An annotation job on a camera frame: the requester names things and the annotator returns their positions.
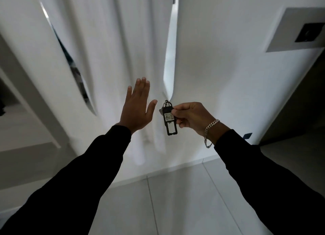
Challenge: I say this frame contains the person's right hand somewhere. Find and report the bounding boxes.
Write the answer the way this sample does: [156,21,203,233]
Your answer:
[171,102,220,137]

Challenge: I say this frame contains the black wall socket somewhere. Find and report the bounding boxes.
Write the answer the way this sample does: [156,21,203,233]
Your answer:
[295,22,325,43]

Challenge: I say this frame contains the person's right forearm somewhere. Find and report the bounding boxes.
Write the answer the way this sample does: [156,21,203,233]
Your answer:
[206,121,325,235]

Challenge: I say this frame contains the black key tag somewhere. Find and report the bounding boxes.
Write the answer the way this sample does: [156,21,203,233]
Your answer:
[162,100,178,136]

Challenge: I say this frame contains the silver chain bracelet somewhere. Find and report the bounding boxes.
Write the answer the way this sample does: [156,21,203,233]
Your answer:
[204,119,220,149]

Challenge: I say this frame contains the white curtain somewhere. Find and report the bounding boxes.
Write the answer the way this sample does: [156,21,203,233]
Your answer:
[30,0,179,168]

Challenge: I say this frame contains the grey wall plate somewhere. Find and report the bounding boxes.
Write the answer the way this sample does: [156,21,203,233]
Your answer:
[265,7,325,53]

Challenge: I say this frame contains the window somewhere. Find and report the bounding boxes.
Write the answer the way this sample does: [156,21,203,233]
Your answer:
[40,0,180,116]

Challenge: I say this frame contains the person's left forearm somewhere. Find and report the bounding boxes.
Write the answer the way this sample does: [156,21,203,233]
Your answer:
[0,124,132,235]

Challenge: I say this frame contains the white shelf unit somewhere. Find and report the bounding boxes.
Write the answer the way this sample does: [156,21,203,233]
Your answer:
[0,33,70,152]

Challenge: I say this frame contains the person's left hand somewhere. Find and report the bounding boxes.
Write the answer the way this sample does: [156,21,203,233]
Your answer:
[118,77,158,135]

